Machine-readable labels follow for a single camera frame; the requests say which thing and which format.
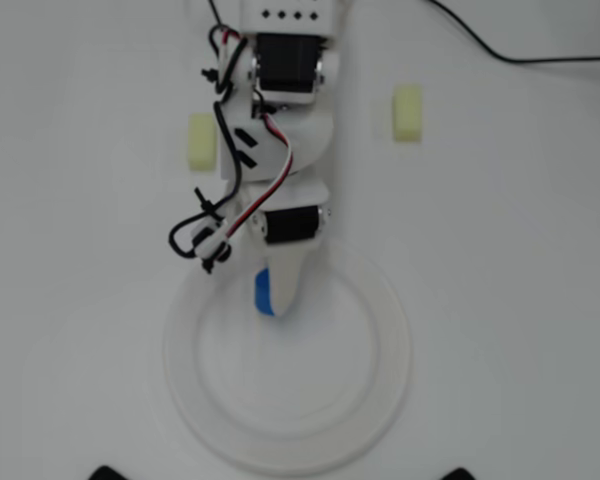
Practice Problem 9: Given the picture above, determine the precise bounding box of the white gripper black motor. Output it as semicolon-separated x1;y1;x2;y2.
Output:
223;177;335;320

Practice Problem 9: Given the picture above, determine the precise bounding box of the blue cylinder block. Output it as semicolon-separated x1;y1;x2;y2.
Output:
253;267;284;318

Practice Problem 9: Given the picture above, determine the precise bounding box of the pale yellow foam block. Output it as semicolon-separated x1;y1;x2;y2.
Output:
391;84;424;143
187;113;219;174

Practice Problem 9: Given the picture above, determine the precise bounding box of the white round plate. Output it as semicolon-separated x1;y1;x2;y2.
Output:
162;243;413;477

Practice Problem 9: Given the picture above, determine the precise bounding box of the black stand foot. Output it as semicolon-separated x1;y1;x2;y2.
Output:
438;466;484;480
88;464;131;480

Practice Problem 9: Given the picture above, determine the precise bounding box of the white red servo cable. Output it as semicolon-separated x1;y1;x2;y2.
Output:
194;112;296;262

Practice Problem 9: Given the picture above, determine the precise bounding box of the black power cable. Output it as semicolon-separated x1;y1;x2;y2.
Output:
426;0;600;65

